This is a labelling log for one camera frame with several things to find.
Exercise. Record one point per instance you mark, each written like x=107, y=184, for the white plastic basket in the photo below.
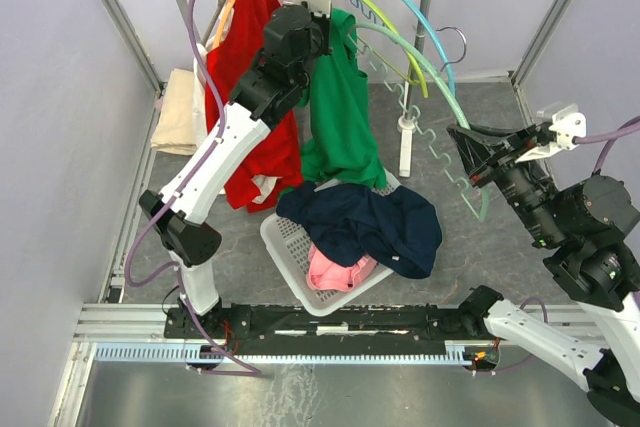
x=288, y=245

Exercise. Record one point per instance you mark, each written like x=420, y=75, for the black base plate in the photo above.
x=277, y=329

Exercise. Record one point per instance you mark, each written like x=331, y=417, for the orange hanger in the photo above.
x=220, y=19

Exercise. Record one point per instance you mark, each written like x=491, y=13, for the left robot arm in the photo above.
x=293, y=40

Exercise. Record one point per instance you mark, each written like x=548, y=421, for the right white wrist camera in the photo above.
x=560, y=124

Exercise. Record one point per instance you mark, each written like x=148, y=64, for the grey hanger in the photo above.
x=213, y=13

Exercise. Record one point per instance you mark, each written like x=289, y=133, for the light blue cable duct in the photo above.
x=196, y=354

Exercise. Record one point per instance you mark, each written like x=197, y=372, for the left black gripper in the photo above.
x=325, y=24

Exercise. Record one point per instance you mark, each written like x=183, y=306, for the mint green hanger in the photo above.
x=426, y=66

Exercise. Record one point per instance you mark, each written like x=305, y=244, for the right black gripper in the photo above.
x=480, y=151

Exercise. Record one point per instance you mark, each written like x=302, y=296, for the pink t shirt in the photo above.
x=324, y=274

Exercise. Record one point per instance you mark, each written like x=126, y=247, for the folded beige cloth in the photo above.
x=174, y=132

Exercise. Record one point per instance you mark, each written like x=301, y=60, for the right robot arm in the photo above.
x=585, y=227

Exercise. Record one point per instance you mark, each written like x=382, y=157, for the navy blue t shirt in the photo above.
x=348, y=221

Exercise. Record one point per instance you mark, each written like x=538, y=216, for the green t shirt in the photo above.
x=342, y=145

